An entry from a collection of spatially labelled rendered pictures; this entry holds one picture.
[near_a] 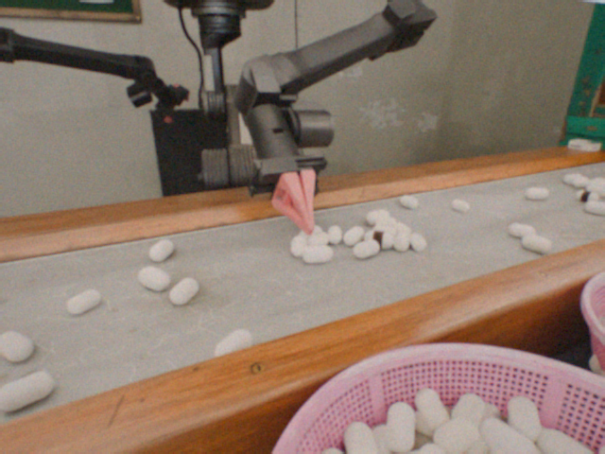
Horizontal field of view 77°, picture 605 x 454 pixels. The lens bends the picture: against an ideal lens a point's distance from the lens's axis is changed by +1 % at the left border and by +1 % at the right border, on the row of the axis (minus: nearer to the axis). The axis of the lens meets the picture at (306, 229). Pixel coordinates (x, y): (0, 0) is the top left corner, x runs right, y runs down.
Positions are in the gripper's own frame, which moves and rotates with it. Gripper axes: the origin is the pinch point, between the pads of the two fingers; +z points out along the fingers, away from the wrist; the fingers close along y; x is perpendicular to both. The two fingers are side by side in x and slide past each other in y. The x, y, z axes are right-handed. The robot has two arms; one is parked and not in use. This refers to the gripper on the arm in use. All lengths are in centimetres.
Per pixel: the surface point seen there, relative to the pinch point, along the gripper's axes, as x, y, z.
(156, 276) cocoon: -0.5, -18.9, 2.9
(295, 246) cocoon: 0.0, -2.7, 2.3
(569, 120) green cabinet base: 11, 96, -25
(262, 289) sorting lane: -1.7, -8.9, 7.4
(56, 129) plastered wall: 139, -49, -161
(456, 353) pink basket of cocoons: -15.0, -0.5, 20.4
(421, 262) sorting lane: -3.4, 10.7, 9.4
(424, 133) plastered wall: 134, 195, -135
